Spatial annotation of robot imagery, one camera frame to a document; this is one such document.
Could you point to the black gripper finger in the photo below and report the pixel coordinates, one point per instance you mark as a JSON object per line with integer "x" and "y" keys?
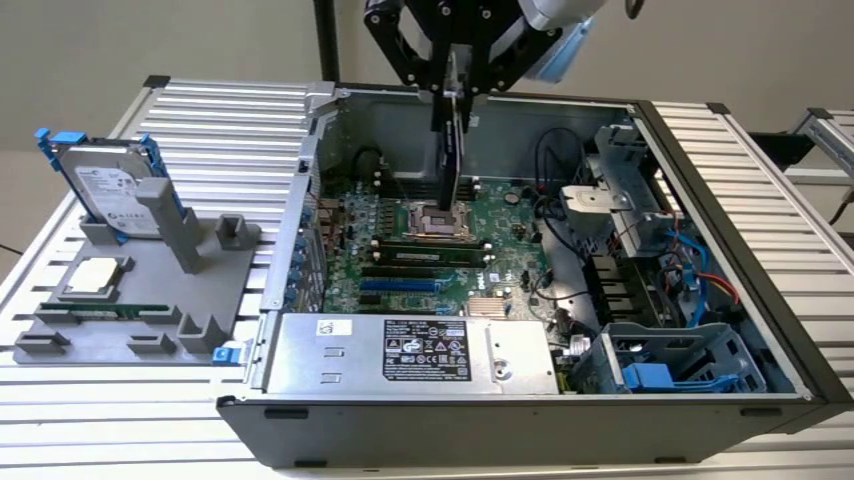
{"x": 474, "y": 107}
{"x": 439, "y": 112}

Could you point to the green black graphics card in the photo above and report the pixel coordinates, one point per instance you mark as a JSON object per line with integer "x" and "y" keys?
{"x": 450, "y": 170}

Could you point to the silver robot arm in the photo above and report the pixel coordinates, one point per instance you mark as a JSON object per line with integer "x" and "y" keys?
{"x": 563, "y": 50}

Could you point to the RAM slot white clips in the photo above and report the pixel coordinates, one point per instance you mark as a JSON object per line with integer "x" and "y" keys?
{"x": 413, "y": 190}
{"x": 413, "y": 179}

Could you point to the coin cell battery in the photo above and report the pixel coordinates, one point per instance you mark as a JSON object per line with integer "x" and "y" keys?
{"x": 511, "y": 197}

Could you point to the CPU socket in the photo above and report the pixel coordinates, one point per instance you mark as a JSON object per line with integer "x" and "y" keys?
{"x": 427, "y": 222}

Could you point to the black stand pole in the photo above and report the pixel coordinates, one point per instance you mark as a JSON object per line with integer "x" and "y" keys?
{"x": 325, "y": 40}

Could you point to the green motherboard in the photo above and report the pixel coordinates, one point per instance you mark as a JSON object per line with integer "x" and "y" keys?
{"x": 494, "y": 220}

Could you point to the metal IO port block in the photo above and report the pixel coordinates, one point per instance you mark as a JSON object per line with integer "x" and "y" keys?
{"x": 328, "y": 207}

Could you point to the silver drive cage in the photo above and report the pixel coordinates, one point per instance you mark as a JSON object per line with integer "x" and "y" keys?
{"x": 594, "y": 199}

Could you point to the black expansion slot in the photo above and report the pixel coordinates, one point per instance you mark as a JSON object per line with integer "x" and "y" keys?
{"x": 400, "y": 273}

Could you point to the blue expansion slot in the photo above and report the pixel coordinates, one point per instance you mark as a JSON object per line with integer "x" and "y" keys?
{"x": 396, "y": 287}

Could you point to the silver chipset heatsink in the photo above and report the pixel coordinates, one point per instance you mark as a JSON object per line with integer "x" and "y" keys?
{"x": 487, "y": 308}

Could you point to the silver power supply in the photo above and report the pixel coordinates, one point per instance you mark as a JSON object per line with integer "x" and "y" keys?
{"x": 347, "y": 365}

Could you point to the hard disk blue carrier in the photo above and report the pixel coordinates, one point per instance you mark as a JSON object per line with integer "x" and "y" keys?
{"x": 100, "y": 180}

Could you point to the grey disk bay cage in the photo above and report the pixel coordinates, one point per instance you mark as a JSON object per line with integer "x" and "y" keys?
{"x": 614, "y": 360}

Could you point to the grey parts rack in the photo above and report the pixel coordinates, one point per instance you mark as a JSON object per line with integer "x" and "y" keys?
{"x": 167, "y": 295}

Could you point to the blue case latch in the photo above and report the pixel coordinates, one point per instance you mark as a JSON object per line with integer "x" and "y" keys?
{"x": 223, "y": 356}

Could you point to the blue disk bay latch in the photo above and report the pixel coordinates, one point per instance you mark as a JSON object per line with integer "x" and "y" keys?
{"x": 647, "y": 375}

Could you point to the silver CPU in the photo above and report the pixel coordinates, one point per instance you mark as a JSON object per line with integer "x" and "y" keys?
{"x": 96, "y": 274}

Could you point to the green RAM stick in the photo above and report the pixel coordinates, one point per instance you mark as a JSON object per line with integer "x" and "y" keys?
{"x": 93, "y": 314}

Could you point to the black silver PC case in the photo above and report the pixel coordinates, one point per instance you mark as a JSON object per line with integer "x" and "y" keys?
{"x": 467, "y": 440}

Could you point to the black rail bracket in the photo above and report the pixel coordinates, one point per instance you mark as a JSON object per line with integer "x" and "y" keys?
{"x": 780, "y": 147}

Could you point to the aluminium frame rail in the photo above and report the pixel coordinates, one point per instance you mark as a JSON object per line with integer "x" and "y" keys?
{"x": 827, "y": 131}

